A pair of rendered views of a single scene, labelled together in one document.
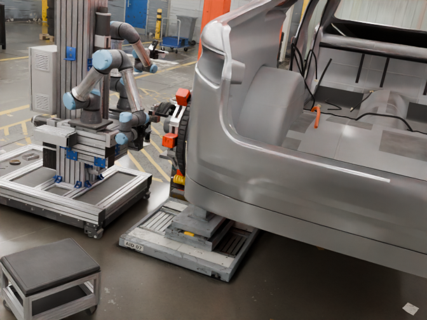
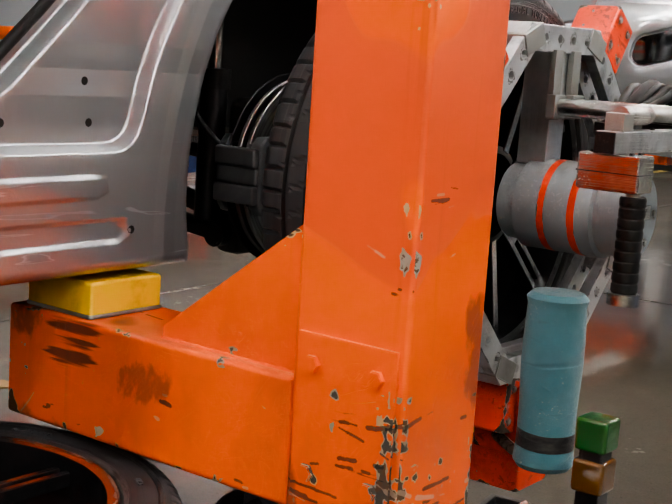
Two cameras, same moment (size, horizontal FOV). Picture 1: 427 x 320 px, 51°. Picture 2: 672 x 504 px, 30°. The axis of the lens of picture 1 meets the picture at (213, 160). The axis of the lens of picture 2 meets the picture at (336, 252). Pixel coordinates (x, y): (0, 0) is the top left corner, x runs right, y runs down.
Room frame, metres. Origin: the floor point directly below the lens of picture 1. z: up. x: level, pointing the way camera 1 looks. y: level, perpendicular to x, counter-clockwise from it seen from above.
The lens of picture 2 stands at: (4.90, 0.50, 1.06)
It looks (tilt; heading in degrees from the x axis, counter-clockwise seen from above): 9 degrees down; 198
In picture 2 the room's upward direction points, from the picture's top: 4 degrees clockwise
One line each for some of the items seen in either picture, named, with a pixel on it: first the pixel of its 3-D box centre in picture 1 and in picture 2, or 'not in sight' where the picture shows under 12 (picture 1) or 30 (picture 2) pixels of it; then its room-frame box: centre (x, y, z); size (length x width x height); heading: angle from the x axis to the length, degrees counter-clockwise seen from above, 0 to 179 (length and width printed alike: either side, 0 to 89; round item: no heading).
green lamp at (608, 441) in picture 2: not in sight; (597, 433); (3.47, 0.37, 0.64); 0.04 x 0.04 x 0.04; 71
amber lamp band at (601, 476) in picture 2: not in sight; (593, 474); (3.47, 0.37, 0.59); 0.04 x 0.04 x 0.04; 71
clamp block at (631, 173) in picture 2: not in sight; (614, 170); (3.21, 0.33, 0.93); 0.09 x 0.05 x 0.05; 71
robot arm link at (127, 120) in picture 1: (127, 121); not in sight; (2.63, 0.55, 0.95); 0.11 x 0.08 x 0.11; 148
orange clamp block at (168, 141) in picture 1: (170, 140); not in sight; (2.68, 0.29, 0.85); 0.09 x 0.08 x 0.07; 161
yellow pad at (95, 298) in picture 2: not in sight; (95, 288); (3.36, -0.36, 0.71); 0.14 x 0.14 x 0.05; 71
